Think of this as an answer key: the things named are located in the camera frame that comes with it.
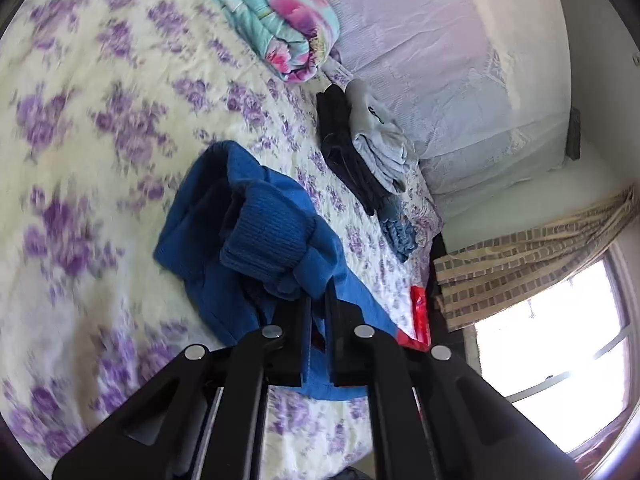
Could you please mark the folded floral blanket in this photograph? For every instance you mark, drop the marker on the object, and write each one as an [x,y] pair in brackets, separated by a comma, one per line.
[280,15]

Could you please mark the folded grey garment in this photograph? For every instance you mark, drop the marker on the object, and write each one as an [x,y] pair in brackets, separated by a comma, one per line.
[380,135]

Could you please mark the purple floral bedspread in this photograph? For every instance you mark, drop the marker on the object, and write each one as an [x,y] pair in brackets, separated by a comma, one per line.
[100,185]

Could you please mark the beige checked curtain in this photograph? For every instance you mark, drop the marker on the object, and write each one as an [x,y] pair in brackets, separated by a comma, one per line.
[510,260]

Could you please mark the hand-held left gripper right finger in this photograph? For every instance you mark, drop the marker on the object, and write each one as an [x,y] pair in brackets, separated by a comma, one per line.
[345,345]

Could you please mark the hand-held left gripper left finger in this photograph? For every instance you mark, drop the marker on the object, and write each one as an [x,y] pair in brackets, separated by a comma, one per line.
[295,340]

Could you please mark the folded blue jeans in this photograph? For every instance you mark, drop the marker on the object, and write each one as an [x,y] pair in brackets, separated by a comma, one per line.
[400,232]

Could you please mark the window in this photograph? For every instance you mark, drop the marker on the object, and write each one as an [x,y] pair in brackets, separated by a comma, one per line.
[550,360]

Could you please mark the folded black garment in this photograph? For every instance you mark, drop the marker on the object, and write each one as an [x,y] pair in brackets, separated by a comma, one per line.
[340,135]

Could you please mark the red shirt with striped collar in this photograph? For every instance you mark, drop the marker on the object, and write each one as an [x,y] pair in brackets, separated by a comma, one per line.
[419,315]

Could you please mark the white pillow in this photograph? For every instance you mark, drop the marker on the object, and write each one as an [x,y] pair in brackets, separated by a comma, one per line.
[440,60]

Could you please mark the blue knit sweater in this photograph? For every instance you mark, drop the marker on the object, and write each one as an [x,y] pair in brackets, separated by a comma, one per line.
[260,220]

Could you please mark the dark narrow object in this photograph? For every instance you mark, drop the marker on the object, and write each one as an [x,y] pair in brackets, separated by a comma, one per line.
[573,135]

